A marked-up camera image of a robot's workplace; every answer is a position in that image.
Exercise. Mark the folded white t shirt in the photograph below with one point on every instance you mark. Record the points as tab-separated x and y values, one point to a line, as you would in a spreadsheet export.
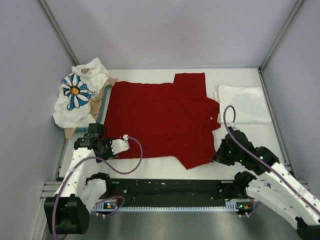
249	103

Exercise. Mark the tan t shirt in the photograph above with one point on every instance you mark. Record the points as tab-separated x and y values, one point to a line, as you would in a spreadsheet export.
95	106

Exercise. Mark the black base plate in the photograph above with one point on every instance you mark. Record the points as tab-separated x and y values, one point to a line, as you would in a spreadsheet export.
174	192

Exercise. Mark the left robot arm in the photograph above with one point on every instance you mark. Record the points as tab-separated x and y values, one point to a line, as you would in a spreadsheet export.
68	211

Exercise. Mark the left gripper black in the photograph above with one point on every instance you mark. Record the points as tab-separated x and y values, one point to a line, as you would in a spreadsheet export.
108	142

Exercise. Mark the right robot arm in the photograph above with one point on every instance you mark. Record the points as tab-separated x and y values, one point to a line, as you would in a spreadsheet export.
267	180

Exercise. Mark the aluminium frame post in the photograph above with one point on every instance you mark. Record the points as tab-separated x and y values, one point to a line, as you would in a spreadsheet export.
282	34
58	31

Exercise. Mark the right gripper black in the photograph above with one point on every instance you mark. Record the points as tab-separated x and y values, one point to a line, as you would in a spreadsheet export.
218	157

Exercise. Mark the grey slotted cable duct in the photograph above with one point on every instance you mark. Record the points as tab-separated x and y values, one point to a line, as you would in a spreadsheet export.
229	206

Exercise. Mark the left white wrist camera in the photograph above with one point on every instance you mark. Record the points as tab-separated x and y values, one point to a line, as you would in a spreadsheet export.
120	145

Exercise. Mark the right aluminium frame post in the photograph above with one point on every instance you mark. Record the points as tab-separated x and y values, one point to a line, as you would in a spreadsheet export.
282	34

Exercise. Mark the red t shirt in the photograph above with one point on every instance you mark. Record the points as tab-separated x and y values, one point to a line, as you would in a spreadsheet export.
168	120

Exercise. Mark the white flower print t shirt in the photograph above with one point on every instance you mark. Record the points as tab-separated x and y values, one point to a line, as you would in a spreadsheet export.
72	108

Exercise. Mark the white crumpled t shirt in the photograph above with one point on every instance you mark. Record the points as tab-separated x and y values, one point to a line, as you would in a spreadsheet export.
93	74

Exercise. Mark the teal plastic bin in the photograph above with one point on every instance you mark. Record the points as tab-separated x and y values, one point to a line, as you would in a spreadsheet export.
102	112

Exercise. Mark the left aluminium frame post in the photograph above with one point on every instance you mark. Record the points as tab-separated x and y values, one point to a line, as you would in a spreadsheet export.
58	31

